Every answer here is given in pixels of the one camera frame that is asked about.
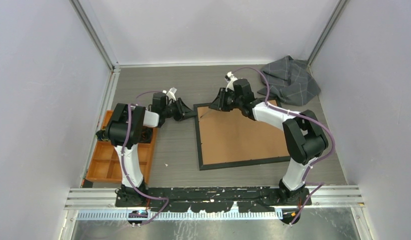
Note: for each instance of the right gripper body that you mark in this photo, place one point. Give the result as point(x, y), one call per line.
point(235, 102)

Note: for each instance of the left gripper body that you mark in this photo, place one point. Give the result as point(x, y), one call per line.
point(173, 111)

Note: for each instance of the black picture frame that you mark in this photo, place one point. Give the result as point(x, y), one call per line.
point(229, 140)

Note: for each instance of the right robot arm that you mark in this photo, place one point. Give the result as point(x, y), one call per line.
point(305, 139)

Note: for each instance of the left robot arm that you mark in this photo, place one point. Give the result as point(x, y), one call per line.
point(124, 132)

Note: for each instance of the grey checked cloth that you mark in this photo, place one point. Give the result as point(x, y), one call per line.
point(290, 82)

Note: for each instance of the orange wooden divided tray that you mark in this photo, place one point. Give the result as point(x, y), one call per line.
point(105, 167)

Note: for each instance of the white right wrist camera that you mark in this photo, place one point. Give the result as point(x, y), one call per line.
point(230, 79)

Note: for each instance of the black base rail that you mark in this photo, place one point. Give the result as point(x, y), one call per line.
point(253, 199)

